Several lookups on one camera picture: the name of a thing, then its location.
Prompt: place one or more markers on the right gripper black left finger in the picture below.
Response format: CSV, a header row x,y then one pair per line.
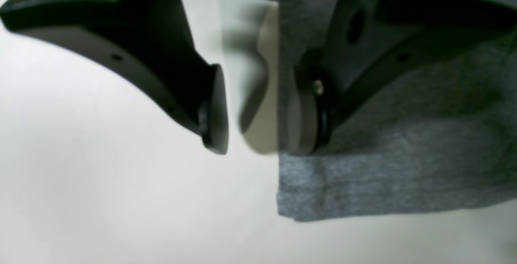
x,y
146,42

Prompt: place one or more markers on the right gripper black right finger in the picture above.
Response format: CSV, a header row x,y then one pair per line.
x,y
370,43

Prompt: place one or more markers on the grey T-shirt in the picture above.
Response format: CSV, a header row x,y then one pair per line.
x,y
441,136

